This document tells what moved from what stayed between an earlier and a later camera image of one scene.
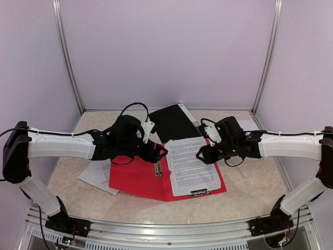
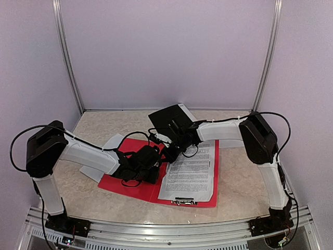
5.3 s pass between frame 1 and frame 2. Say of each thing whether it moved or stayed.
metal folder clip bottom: moved
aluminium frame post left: stayed
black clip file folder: stayed
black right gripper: moved
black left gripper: moved
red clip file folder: moved
